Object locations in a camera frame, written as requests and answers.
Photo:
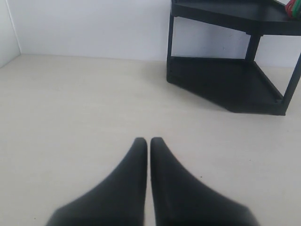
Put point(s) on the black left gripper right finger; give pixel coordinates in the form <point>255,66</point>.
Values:
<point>180,199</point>

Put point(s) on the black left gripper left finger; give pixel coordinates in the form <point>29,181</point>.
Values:
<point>119,200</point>

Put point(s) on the bunch of colourful key tags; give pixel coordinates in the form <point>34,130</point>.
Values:
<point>293,9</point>

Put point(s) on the black two-tier metal rack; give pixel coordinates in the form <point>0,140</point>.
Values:
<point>238,85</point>

